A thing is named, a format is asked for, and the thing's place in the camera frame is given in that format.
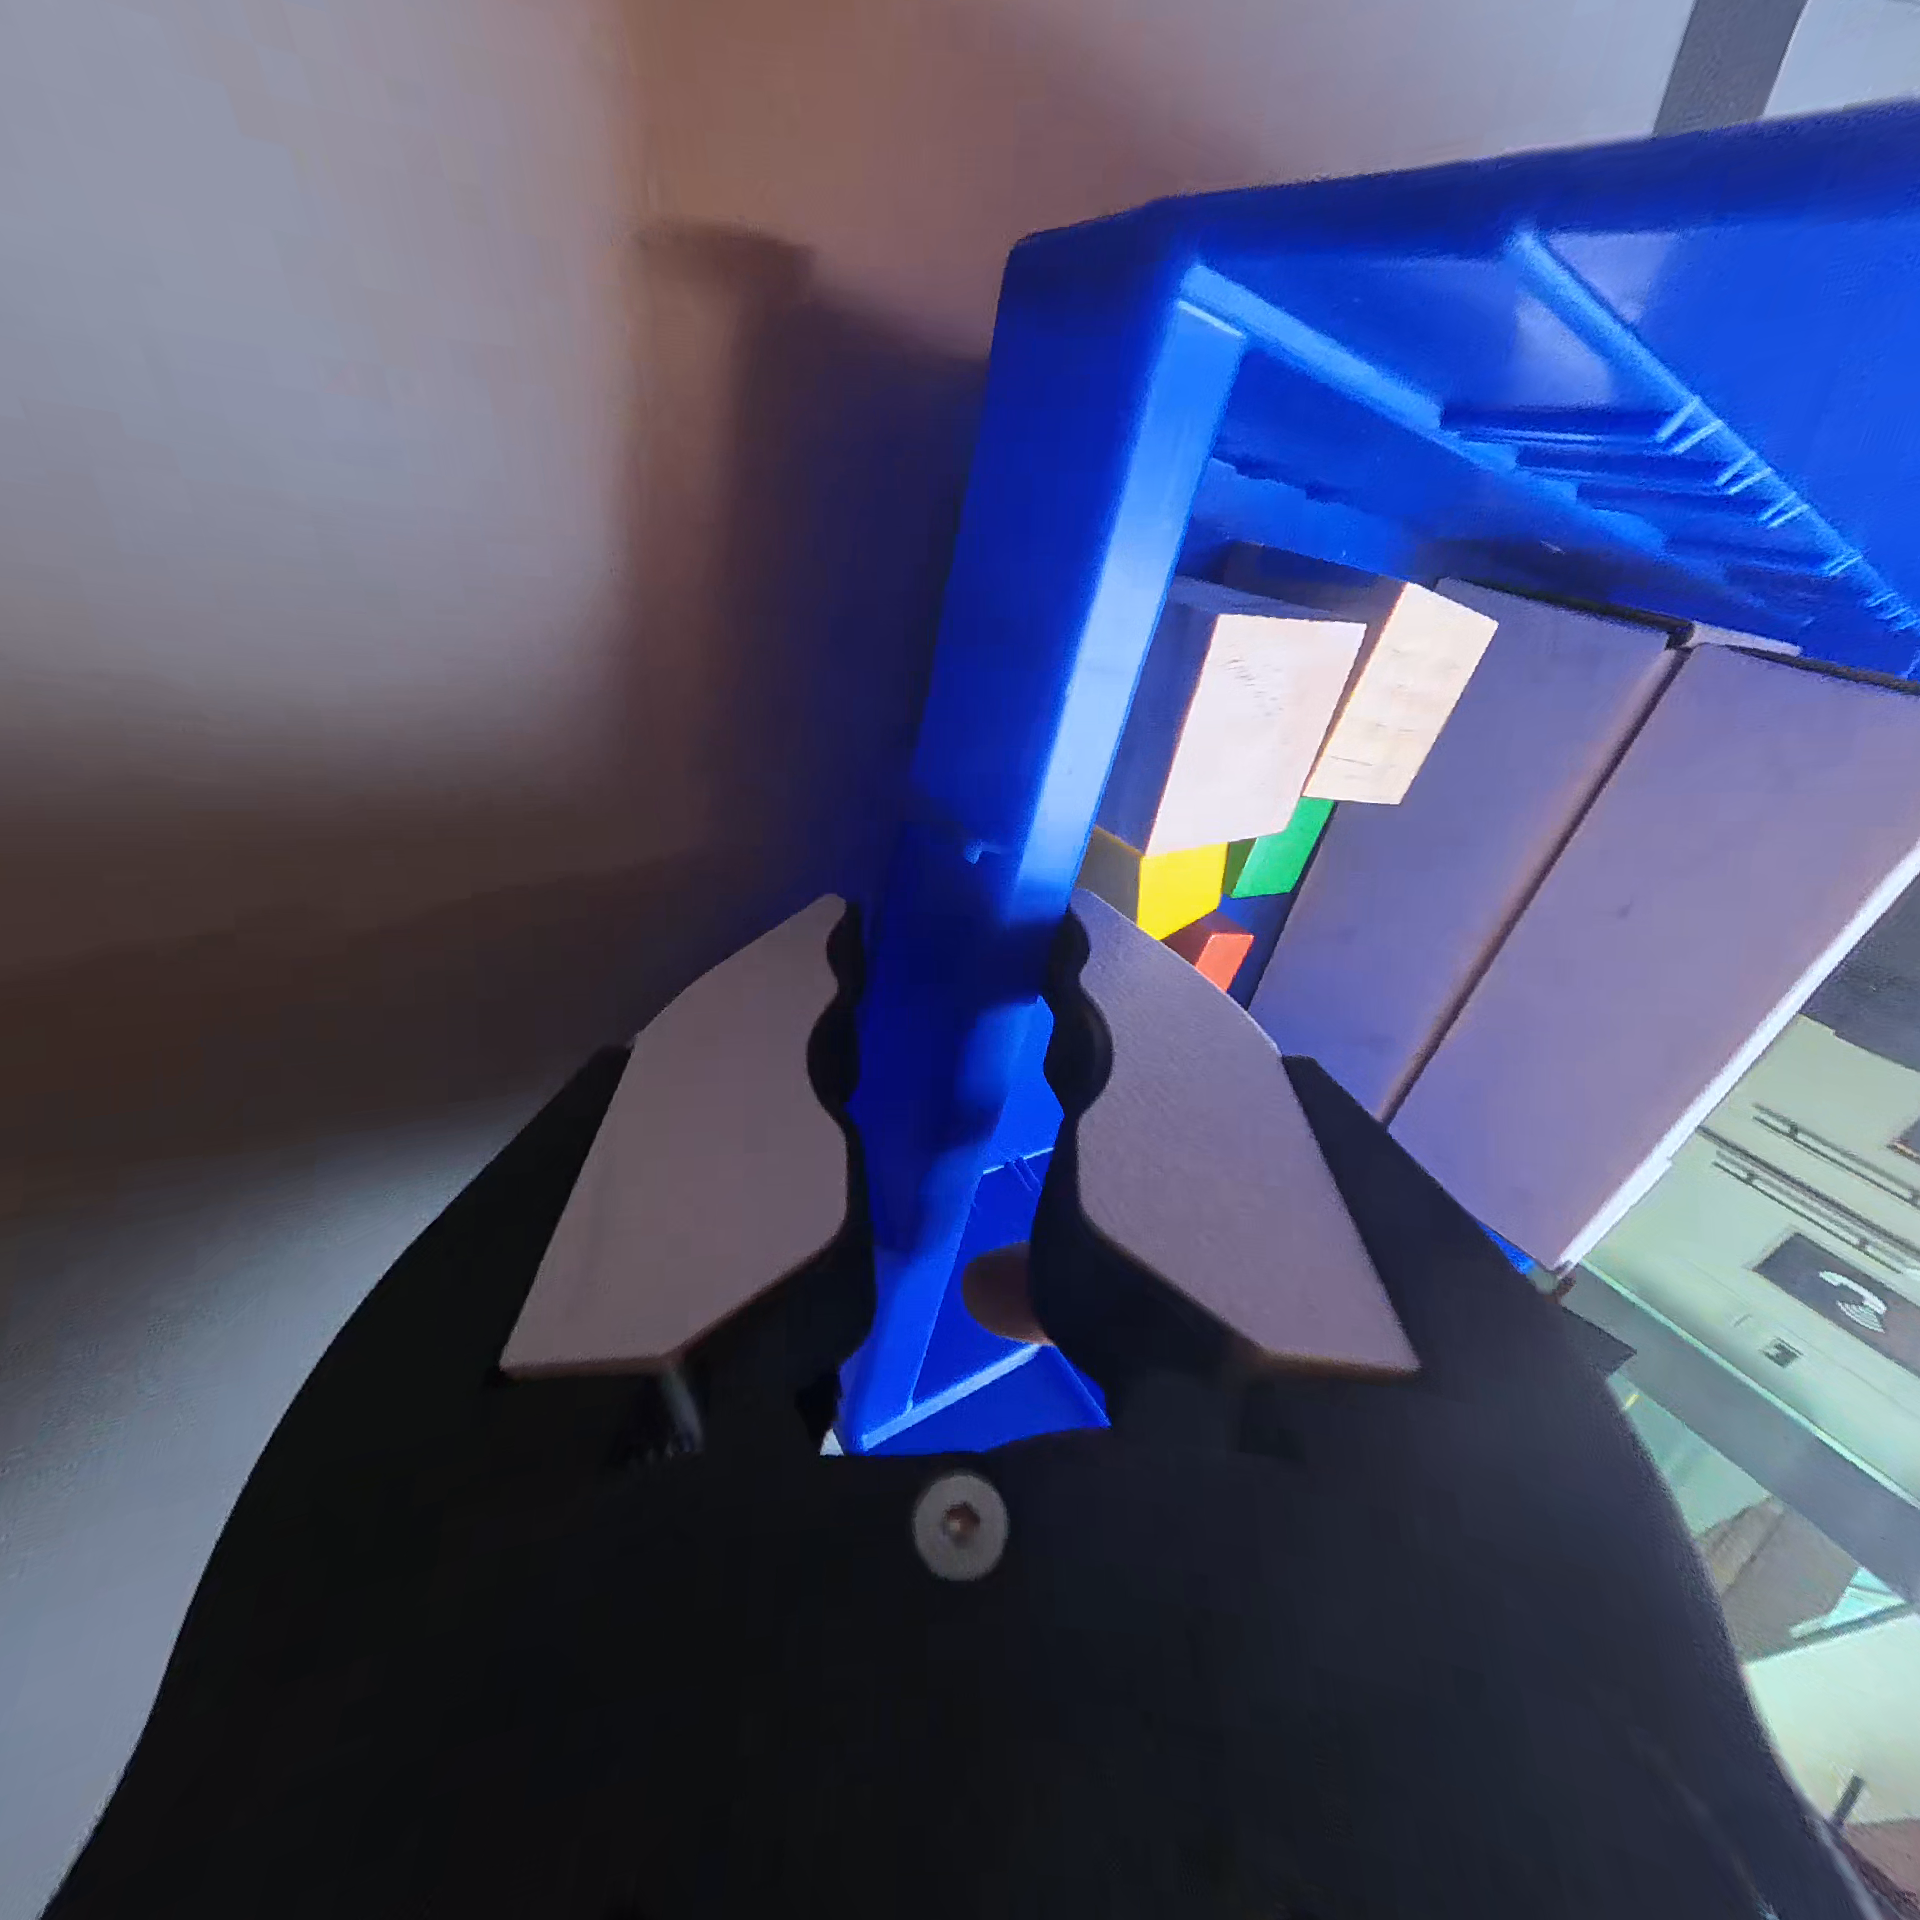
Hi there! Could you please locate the small pale wooden block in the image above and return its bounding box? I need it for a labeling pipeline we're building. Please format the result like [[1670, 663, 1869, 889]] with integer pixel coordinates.
[[1302, 581, 1501, 808]]

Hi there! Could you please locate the wide white box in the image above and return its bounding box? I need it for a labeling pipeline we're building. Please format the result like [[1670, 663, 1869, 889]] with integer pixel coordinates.
[[1383, 642, 1920, 1274]]

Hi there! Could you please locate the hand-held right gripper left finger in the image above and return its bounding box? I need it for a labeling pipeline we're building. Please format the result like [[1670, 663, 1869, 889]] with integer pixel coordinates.
[[498, 897, 876, 1380]]

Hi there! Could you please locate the green cube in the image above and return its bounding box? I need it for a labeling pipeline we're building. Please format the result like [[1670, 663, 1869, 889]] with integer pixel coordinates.
[[1228, 797, 1338, 905]]

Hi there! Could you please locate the dark metal post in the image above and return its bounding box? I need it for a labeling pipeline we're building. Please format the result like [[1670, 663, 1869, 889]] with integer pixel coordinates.
[[1655, 0, 1798, 140]]

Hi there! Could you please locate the yellow cube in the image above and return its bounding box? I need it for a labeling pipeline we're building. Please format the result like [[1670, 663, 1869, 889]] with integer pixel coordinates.
[[1135, 841, 1235, 943]]

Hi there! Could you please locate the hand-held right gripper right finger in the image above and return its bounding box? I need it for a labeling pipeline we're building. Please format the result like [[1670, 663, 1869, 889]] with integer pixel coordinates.
[[1033, 897, 1422, 1407]]

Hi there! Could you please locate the blue plastic bin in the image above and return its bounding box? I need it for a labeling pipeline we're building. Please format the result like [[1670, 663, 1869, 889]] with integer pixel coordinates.
[[834, 102, 1920, 1460]]

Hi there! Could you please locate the narrow white box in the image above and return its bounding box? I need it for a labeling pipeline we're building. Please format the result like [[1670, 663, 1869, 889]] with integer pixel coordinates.
[[1242, 576, 1687, 1125]]

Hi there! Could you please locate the large pale wooden block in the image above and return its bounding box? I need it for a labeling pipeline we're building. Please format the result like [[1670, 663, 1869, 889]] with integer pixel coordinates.
[[1136, 607, 1371, 861]]

